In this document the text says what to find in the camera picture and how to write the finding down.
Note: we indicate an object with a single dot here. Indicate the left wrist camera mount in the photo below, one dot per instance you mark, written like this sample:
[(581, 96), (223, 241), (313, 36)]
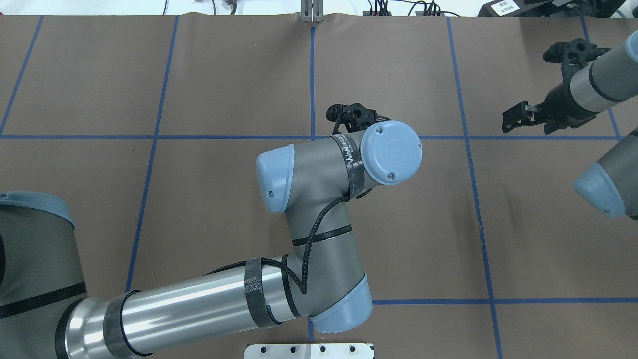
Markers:
[(354, 117)]

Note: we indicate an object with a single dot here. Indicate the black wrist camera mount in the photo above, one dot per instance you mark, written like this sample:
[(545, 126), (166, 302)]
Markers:
[(573, 56)]

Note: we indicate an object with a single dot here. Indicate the aluminium frame post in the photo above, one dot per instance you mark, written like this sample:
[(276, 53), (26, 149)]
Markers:
[(311, 11)]

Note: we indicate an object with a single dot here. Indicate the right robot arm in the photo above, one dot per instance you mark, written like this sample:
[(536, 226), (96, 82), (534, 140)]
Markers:
[(594, 79)]

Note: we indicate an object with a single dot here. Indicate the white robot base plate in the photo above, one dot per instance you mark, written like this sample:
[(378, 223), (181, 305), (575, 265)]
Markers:
[(310, 351)]

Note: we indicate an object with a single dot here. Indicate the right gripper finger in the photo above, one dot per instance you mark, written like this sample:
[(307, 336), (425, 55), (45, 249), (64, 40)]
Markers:
[(520, 111), (509, 125)]

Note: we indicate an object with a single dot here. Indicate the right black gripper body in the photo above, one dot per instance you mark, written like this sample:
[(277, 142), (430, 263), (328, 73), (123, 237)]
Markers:
[(563, 102)]

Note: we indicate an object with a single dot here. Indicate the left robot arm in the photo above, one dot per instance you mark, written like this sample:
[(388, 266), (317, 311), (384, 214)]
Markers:
[(89, 212)]

